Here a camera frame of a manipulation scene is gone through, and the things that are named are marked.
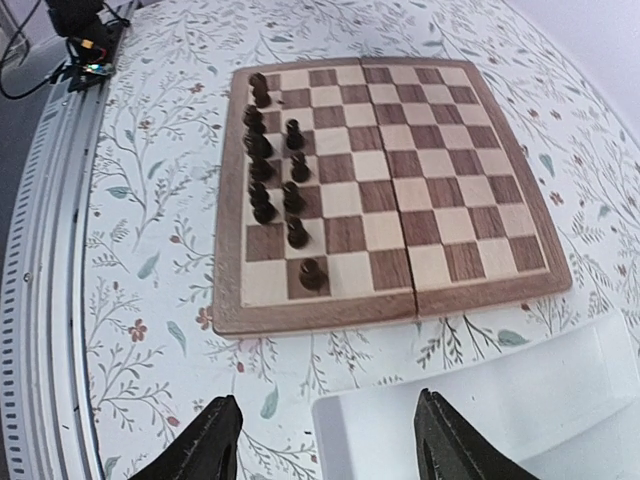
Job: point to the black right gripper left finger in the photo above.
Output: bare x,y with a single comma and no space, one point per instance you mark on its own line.
206,448

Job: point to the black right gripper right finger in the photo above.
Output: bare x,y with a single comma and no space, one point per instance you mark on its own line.
449,447

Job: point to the dark pawn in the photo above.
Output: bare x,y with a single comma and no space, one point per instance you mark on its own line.
312,276

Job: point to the dark chess piece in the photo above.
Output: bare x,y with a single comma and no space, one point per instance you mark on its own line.
300,172
257,145
294,203
260,90
253,120
262,208
297,236
260,169
294,140

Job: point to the wooden chessboard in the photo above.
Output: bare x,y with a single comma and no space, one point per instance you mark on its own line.
420,201

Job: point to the floral patterned table mat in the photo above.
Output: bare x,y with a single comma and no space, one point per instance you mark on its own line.
154,361

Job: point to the white divided plastic tray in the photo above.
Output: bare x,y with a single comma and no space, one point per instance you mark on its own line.
564,408

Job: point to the front aluminium rail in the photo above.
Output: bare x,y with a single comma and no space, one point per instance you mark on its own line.
46,414

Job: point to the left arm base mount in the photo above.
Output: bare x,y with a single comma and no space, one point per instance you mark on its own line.
92,31

